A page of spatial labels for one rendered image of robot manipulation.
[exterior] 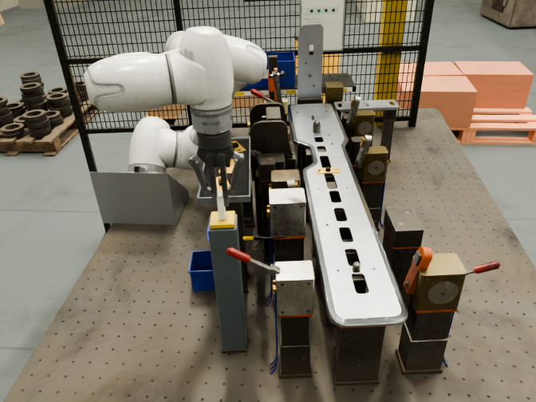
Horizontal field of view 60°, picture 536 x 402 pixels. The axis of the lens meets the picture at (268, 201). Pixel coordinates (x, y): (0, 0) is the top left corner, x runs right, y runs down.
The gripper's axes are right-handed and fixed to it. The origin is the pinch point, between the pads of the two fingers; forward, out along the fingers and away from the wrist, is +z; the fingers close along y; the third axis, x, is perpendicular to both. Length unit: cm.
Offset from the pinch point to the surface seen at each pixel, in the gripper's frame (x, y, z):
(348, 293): -12.7, 29.9, 18.9
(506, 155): 242, 211, 119
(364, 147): 53, 47, 13
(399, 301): -15.5, 41.6, 19.3
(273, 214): 12.0, 12.8, 11.3
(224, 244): -3.6, 0.2, 9.2
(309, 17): 150, 37, -13
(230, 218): -0.8, 1.9, 3.5
